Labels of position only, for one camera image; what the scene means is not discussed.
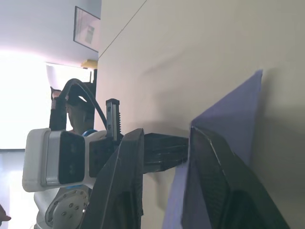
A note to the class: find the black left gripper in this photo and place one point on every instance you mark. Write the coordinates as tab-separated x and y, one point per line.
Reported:
100	155

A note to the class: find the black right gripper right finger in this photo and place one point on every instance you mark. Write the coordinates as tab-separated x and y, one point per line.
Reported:
214	186

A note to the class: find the black framed wall picture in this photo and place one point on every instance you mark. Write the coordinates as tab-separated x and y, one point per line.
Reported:
85	28

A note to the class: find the yellow object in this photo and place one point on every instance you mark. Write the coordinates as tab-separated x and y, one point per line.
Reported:
89	63

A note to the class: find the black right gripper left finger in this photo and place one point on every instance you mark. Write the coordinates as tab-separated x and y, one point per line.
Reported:
114	190

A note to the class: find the purple paper sheet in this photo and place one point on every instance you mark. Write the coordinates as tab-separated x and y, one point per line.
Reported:
233	119

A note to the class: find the person's bare hand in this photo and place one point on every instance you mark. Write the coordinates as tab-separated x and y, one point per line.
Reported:
3	214

